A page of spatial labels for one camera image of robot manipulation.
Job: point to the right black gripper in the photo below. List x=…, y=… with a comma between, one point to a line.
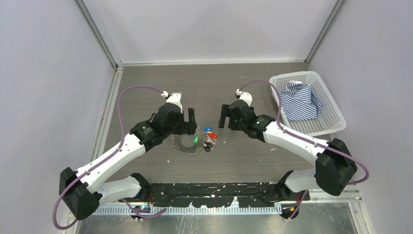
x=226, y=112

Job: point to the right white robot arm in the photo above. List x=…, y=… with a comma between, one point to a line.
x=332, y=167

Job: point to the white plastic basket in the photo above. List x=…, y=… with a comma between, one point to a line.
x=330, y=119

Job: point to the blue striped shirt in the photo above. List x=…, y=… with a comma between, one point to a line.
x=300, y=102

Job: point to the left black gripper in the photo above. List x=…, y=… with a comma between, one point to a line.
x=186, y=127

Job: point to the numbered metal key ring disc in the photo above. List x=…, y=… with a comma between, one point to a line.
x=184, y=143

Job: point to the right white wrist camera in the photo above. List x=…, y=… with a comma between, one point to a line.
x=245, y=96

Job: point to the black key tag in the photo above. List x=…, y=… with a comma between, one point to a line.
x=207, y=146

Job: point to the aluminium frame rail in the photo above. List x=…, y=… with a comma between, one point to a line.
x=107, y=113

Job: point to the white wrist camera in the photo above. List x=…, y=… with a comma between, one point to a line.
x=245, y=96
x=173, y=98

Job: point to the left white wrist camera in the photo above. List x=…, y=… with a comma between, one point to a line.
x=173, y=98

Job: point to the blue key tag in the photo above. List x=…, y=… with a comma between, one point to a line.
x=207, y=129

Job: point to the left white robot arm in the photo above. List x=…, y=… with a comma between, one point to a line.
x=85, y=189

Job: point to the red key tag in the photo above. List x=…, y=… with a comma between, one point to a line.
x=212, y=135

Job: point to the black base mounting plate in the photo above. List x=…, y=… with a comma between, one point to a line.
x=215, y=195

